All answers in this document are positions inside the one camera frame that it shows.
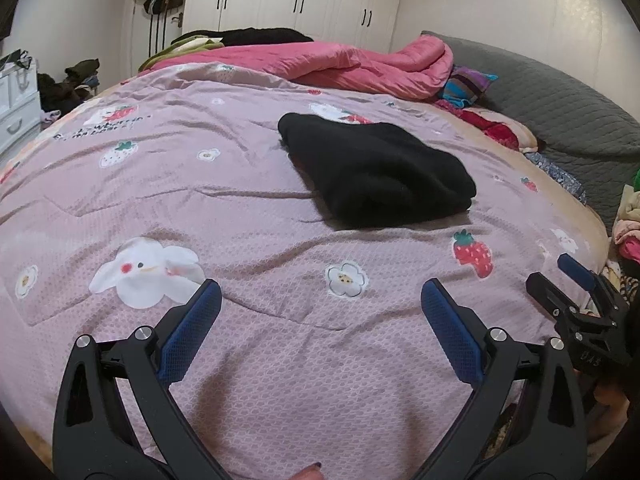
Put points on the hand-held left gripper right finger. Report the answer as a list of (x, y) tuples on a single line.
[(452, 325)]

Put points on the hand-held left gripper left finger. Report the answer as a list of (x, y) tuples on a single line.
[(192, 320)]

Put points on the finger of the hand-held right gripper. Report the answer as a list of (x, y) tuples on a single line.
[(547, 292), (577, 270)]

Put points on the black sweater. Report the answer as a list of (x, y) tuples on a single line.
[(375, 175)]

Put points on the pile of colourful clothes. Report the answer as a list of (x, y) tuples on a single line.
[(627, 230)]

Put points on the pile of dark clothes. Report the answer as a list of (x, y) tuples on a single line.
[(82, 67)]

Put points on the person's right hand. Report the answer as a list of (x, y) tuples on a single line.
[(607, 405)]

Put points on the person's left hand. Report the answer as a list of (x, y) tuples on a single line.
[(311, 472)]

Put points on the blue floral cloth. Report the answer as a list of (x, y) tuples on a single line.
[(560, 175)]

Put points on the lilac strawberry-print quilt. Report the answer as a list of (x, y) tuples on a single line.
[(250, 220)]

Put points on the red patterned cloth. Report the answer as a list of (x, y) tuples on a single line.
[(495, 132)]

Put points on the grey quilted headboard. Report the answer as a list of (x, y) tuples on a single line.
[(550, 100)]

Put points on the striped colourful cloth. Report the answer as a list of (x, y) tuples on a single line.
[(467, 85)]

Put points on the green blanket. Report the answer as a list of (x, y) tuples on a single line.
[(165, 55)]

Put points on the white drawer cabinet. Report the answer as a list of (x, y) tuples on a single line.
[(17, 110)]

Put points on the pink comforter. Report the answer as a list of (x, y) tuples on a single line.
[(350, 65)]

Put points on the white door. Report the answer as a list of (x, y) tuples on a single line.
[(172, 35)]

